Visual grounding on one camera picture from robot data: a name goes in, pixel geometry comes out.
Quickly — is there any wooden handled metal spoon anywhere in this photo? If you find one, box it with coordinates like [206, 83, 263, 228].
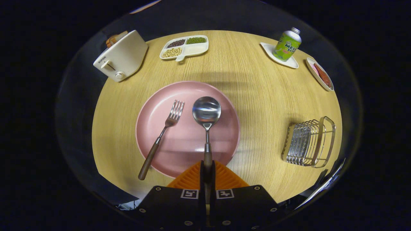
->
[192, 96, 222, 215]

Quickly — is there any white square coaster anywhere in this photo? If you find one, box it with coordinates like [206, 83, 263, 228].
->
[260, 42, 299, 69]

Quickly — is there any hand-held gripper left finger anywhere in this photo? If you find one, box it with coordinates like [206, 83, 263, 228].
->
[128, 160, 206, 230]

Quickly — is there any metal wire cutlery basket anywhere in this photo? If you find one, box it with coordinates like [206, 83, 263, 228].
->
[282, 116, 336, 168]

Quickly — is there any oval plate with meat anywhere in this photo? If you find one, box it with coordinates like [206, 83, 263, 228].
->
[306, 57, 334, 92]

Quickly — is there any white toaster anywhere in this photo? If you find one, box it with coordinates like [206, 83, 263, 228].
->
[93, 30, 149, 82]

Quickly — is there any white flat screen device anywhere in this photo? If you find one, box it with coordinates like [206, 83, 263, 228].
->
[294, 157, 346, 210]

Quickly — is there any wooden handled metal fork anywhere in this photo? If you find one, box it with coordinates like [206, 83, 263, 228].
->
[138, 100, 185, 181]

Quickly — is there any pink round plate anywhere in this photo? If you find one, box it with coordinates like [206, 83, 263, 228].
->
[136, 81, 240, 178]

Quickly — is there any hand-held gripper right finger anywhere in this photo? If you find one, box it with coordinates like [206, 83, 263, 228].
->
[209, 160, 280, 230]

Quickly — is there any white divided bean dish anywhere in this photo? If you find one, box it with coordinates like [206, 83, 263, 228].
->
[160, 35, 209, 62]

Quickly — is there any green soda bottle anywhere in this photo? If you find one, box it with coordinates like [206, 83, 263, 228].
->
[273, 27, 302, 62]

